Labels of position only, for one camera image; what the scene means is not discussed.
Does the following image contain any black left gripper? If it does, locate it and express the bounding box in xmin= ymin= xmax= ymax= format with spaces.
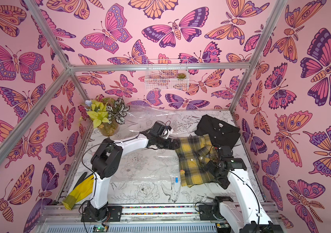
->
xmin=156 ymin=137 xmax=181 ymax=151

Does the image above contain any clear plastic vacuum bag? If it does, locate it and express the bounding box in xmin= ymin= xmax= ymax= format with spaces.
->
xmin=83 ymin=106 xmax=221 ymax=190

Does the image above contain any yellow plaid shirt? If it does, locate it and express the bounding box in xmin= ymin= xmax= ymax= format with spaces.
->
xmin=175 ymin=135 xmax=217 ymax=187

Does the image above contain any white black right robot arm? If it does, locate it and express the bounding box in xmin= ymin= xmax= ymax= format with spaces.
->
xmin=202 ymin=146 xmax=283 ymax=233

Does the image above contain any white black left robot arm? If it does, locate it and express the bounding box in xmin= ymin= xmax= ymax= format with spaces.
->
xmin=82 ymin=121 xmax=180 ymax=222

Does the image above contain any black folded shirt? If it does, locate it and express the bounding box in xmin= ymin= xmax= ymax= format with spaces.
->
xmin=194 ymin=115 xmax=241 ymax=148

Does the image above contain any potted plant in glass vase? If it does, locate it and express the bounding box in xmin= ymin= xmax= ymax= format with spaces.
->
xmin=78 ymin=95 xmax=130 ymax=137

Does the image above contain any small green succulent plant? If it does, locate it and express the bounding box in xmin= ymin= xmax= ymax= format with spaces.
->
xmin=177 ymin=73 xmax=187 ymax=79

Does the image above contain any yellow rubber glove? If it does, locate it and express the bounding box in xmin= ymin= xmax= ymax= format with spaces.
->
xmin=62 ymin=172 xmax=94 ymax=210

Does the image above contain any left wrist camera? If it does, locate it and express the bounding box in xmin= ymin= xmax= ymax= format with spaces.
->
xmin=161 ymin=126 xmax=173 ymax=139

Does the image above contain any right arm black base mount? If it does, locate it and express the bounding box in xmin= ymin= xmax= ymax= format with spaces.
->
xmin=195 ymin=196 xmax=233 ymax=221

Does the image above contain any white wire wall basket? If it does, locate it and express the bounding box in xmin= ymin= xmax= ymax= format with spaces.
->
xmin=144 ymin=58 xmax=190 ymax=91

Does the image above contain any aluminium front rail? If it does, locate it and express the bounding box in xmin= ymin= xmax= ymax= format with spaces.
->
xmin=40 ymin=203 xmax=279 ymax=225

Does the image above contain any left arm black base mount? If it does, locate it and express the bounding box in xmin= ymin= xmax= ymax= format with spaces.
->
xmin=81 ymin=205 xmax=123 ymax=223

